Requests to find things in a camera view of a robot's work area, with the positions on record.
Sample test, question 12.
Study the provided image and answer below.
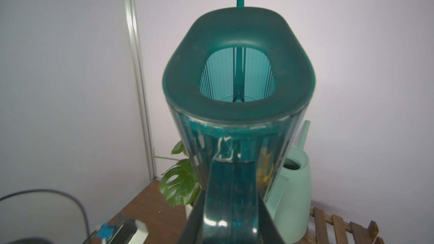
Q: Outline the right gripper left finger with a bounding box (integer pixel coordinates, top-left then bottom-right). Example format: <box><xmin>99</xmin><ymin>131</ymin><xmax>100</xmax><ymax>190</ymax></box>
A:
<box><xmin>176</xmin><ymin>190</ymin><xmax>205</xmax><ymax>244</ymax></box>

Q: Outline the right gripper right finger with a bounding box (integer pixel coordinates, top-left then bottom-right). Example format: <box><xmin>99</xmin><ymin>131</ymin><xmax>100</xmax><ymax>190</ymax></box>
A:
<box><xmin>257</xmin><ymin>193</ymin><xmax>285</xmax><ymax>244</ymax></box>

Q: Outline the sage green watering can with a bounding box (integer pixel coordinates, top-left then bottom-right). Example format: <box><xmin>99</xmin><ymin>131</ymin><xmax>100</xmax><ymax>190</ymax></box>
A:
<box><xmin>266</xmin><ymin>120</ymin><xmax>311</xmax><ymax>244</ymax></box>

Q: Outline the brown wooden slatted shelf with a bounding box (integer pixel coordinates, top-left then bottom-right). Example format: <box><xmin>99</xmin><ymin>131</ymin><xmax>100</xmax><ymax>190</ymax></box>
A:
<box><xmin>297</xmin><ymin>207</ymin><xmax>385</xmax><ymax>244</ymax></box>

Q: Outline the dark green watering can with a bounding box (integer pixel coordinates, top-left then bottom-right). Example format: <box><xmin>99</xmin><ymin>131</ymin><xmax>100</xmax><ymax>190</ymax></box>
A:
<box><xmin>163</xmin><ymin>0</ymin><xmax>315</xmax><ymax>244</ymax></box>

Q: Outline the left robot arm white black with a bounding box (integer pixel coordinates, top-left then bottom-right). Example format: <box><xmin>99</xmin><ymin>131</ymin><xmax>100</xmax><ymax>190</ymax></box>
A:
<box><xmin>7</xmin><ymin>237</ymin><xmax>53</xmax><ymax>244</ymax></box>

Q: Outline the green monstera plant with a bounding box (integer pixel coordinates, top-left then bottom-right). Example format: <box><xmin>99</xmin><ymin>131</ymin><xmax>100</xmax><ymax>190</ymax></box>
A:
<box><xmin>155</xmin><ymin>156</ymin><xmax>201</xmax><ymax>207</ymax></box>

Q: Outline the left aluminium corner profile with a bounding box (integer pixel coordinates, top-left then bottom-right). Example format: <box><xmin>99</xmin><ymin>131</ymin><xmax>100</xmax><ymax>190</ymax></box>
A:
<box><xmin>123</xmin><ymin>0</ymin><xmax>158</xmax><ymax>180</ymax></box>

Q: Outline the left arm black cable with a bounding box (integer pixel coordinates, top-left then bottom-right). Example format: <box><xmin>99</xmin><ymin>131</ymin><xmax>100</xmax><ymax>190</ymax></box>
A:
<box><xmin>0</xmin><ymin>189</ymin><xmax>92</xmax><ymax>238</ymax></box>

